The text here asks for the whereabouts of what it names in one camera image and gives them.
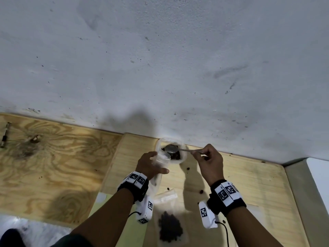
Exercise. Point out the person's right hand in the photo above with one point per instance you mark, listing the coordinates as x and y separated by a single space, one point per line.
212 167

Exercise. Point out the person's left hand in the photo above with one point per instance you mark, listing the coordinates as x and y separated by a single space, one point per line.
145 167

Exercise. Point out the clear zip plastic bag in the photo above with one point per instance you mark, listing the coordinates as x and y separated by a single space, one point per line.
164 158
167 199

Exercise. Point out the metal spoon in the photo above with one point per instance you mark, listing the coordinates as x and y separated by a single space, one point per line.
171 148

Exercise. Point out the brown coffee beans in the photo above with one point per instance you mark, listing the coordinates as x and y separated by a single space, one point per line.
177 156

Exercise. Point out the person's right forearm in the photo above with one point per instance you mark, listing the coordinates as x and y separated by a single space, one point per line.
252 231

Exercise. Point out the person's left forearm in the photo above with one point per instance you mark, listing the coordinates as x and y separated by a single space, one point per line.
102 223

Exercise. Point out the person's dark green shirt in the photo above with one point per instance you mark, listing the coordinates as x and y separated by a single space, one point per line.
72 241

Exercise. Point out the black left wristband with markers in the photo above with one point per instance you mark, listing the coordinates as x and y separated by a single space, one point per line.
135 190

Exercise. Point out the black wristband with markers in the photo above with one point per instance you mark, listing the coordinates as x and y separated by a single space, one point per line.
135 190
228 203

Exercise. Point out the translucent plastic bowl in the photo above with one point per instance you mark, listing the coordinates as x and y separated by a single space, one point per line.
183 151

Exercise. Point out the black right wristband with markers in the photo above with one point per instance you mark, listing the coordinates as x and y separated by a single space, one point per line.
228 203

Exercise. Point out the yellow-green backing sheet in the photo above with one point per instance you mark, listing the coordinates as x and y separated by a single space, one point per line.
133 236

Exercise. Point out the plywood board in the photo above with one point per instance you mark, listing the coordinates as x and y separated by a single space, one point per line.
51 172

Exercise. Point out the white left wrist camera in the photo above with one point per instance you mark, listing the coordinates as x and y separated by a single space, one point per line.
145 210

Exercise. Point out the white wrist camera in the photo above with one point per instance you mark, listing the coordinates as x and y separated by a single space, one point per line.
145 210
207 216

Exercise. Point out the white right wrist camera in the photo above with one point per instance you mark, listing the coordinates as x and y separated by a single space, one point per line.
207 216

